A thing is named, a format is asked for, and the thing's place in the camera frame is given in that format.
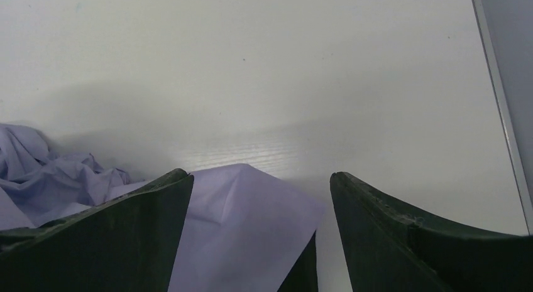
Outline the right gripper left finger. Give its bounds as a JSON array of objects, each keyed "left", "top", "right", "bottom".
[{"left": 1, "top": 169, "right": 194, "bottom": 291}]

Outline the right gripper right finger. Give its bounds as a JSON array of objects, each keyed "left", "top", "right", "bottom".
[{"left": 330, "top": 172, "right": 532, "bottom": 291}]

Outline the lavender folding umbrella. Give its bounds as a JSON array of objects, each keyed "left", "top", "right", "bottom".
[{"left": 1, "top": 124, "right": 324, "bottom": 291}]

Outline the aluminium frame rail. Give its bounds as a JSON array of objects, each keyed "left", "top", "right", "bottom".
[{"left": 472, "top": 0, "right": 532, "bottom": 234}]

